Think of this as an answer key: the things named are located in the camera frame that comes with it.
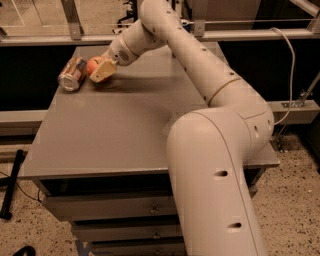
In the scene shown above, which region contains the blue Pepsi can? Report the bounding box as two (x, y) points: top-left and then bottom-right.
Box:
(181, 19), (191, 32)

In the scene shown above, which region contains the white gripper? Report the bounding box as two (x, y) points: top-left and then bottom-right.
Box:
(98, 32), (139, 79)

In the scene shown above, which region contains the white cable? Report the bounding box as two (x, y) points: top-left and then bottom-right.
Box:
(270, 27), (297, 127)

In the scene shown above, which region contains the black stand leg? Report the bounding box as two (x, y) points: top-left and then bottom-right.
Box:
(0, 149), (25, 220)

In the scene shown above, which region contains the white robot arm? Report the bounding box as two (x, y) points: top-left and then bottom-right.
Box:
(90, 0), (274, 256)

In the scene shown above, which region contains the grey drawer cabinet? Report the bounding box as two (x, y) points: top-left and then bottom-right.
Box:
(21, 48), (268, 256)

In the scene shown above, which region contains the orange soda can lying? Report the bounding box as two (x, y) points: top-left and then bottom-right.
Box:
(58, 57), (87, 92)

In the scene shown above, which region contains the metal railing frame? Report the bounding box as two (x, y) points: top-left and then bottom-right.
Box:
(0, 0), (320, 46)

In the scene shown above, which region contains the red apple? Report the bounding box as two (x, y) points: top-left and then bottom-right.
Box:
(86, 56), (108, 83)

